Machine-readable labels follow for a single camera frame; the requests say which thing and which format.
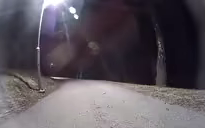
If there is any grey asphalt path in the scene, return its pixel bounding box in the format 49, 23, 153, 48
0, 78, 205, 128

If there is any pale tree trunk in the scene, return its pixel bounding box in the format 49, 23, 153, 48
153, 23, 168, 87

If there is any street lamp on pole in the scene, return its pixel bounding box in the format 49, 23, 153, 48
35, 0, 66, 92

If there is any leaf-strewn flat verge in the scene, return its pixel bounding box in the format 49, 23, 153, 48
123, 83, 205, 116

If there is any leaf-strewn verge with slope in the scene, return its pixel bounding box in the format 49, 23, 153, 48
0, 69, 63, 118

